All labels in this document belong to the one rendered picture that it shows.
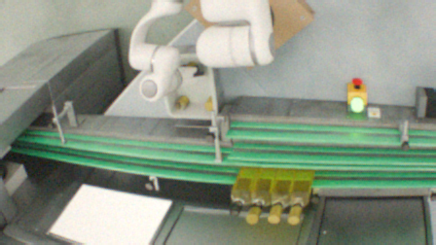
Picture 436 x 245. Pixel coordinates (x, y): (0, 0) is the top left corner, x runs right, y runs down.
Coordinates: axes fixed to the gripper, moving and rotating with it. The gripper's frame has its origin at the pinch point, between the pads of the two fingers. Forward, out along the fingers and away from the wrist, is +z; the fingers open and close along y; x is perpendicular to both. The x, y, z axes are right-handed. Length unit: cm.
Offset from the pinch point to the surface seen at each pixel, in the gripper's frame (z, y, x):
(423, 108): -1, 81, -6
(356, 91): 0, 54, -3
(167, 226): -21, -1, -46
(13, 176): -19, -83, -43
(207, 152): -4.7, 7.2, -24.6
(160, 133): 0.0, -11.1, -21.7
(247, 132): -10.2, 21.2, -15.6
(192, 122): 6.9, -2.0, -19.2
